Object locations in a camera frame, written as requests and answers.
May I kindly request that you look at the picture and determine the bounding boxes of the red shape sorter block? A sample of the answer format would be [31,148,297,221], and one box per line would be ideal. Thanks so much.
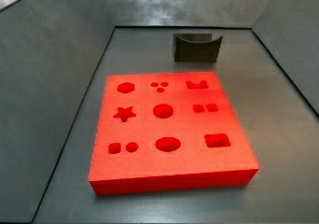
[88,72,259,195]

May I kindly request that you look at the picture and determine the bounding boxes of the black curved cradle stand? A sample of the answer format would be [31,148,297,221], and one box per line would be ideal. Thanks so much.
[174,34,223,63]

